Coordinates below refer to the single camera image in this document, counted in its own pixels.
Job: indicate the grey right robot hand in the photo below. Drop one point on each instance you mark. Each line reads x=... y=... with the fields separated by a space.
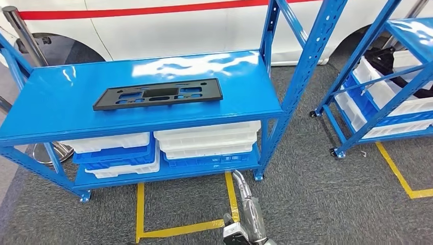
x=253 y=219

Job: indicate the long black plastic car part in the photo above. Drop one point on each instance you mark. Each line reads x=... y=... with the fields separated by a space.
x=105 y=103

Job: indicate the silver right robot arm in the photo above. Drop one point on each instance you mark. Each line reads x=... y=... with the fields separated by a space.
x=267 y=242

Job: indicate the black car part in bin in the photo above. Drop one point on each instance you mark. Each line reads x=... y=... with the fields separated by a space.
x=382 y=59

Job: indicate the blue metal shelf rack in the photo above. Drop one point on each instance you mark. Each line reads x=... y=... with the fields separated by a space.
x=67 y=91

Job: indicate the blue plastic bin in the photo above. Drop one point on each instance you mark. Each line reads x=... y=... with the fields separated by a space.
x=111 y=156
x=118 y=164
x=355 y=91
x=203 y=162

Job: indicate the white car with red stripe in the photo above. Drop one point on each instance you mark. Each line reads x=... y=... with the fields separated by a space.
x=169 y=33

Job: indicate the blue metal rack on casters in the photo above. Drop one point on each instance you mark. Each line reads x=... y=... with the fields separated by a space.
x=406 y=30

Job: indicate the chrome metal pole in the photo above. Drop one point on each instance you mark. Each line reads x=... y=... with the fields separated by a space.
x=5 y=104

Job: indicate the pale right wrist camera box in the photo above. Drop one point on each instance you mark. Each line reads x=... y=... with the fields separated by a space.
x=233 y=233

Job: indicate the chrome stanchion post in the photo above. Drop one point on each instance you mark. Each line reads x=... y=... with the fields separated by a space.
x=23 y=33

